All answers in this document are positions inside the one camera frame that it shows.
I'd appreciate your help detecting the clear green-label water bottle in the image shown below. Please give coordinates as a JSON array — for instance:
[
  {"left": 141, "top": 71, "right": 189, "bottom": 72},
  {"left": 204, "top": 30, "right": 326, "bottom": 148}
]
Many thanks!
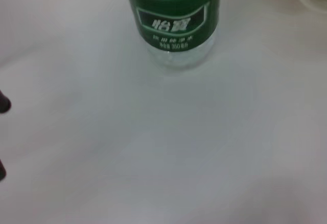
[{"left": 122, "top": 0, "right": 222, "bottom": 69}]

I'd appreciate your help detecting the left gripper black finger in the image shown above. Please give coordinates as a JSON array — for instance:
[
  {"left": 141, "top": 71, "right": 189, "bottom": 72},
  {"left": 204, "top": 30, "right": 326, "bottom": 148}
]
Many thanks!
[
  {"left": 0, "top": 90, "right": 12, "bottom": 114},
  {"left": 0, "top": 159, "right": 7, "bottom": 183}
]

